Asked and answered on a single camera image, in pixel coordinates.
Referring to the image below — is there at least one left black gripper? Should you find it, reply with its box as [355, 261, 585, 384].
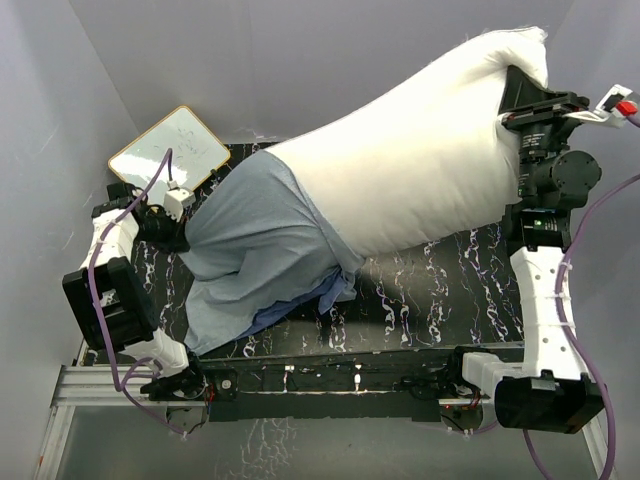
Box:
[134, 208, 188, 257]

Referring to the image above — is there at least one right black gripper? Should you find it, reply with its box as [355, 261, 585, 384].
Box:
[503, 66, 593, 201]

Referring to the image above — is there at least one blue fish print pillowcase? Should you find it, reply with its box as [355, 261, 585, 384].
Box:
[180, 150, 364, 355]

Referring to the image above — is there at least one white pillow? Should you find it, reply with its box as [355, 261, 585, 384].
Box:
[271, 27, 548, 257]

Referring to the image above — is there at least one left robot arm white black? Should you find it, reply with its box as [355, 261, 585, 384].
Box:
[62, 181, 207, 399]

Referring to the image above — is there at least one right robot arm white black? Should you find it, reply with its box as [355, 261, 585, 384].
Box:
[445, 66, 604, 434]

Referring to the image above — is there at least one white board orange edge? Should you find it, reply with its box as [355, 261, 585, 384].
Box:
[108, 106, 231, 204]

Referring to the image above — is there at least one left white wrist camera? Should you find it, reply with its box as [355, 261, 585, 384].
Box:
[162, 187, 195, 222]

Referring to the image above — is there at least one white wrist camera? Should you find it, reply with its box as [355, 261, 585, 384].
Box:
[162, 187, 195, 222]
[565, 84, 639, 128]

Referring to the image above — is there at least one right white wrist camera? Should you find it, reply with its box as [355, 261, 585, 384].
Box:
[565, 84, 639, 128]

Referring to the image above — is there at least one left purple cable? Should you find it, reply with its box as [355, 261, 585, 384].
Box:
[85, 147, 189, 436]

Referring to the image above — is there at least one aluminium frame rail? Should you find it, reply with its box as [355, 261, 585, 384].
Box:
[34, 132, 619, 480]

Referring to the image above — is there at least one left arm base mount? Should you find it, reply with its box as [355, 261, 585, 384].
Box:
[140, 367, 238, 437]

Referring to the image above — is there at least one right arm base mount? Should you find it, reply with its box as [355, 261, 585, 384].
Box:
[399, 359, 506, 436]

